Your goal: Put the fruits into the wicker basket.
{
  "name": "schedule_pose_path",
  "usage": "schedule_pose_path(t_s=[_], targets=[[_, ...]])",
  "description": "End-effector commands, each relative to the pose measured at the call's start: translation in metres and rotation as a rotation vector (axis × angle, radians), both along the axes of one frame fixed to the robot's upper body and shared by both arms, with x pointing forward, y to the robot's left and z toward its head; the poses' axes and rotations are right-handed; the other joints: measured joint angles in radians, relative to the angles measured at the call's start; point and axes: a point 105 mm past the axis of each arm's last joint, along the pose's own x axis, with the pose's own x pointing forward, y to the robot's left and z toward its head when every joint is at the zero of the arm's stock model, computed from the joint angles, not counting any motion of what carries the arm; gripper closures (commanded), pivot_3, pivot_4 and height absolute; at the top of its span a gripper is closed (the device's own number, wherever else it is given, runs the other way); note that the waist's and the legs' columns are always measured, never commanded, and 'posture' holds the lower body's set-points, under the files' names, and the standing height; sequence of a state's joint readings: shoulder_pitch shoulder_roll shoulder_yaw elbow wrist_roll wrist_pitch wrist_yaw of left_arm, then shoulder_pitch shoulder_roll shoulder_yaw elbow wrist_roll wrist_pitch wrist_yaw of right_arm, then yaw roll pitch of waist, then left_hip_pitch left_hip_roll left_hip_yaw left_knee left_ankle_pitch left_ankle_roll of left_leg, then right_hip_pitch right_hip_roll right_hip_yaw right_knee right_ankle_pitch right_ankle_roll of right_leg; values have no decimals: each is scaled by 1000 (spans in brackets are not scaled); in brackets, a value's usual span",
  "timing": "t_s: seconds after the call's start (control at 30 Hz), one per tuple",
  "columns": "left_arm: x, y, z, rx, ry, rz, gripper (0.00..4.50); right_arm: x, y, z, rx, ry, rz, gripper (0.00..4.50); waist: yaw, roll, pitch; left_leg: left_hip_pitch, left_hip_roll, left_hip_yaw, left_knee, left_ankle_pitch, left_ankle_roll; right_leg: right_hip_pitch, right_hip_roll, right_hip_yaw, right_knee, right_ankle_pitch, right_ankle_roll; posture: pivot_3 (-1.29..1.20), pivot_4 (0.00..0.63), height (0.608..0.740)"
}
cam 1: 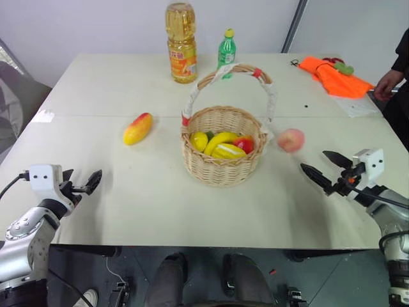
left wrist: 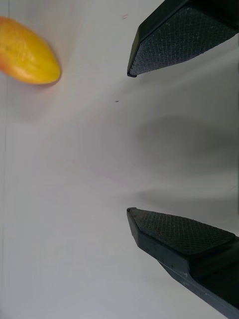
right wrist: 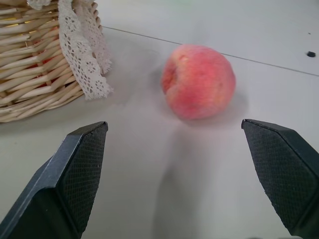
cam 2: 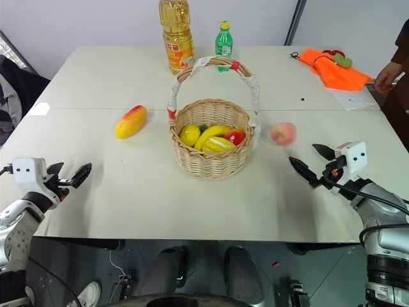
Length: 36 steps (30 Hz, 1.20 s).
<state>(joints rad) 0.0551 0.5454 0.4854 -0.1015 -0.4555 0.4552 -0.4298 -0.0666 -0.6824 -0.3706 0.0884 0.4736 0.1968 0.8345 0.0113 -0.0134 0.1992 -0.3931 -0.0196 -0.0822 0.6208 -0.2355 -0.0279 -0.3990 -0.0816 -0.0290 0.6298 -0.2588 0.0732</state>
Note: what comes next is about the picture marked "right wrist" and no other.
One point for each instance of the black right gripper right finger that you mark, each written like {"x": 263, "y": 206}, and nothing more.
{"x": 286, "y": 174}

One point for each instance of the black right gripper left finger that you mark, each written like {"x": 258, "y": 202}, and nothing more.
{"x": 67, "y": 179}

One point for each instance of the pink red peach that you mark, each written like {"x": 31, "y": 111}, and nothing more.
{"x": 198, "y": 82}

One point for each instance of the wicker basket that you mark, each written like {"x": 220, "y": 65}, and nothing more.
{"x": 35, "y": 62}

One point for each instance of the white lace ribbon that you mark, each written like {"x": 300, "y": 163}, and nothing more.
{"x": 83, "y": 52}

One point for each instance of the small black table hole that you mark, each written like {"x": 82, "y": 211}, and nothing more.
{"x": 310, "y": 53}

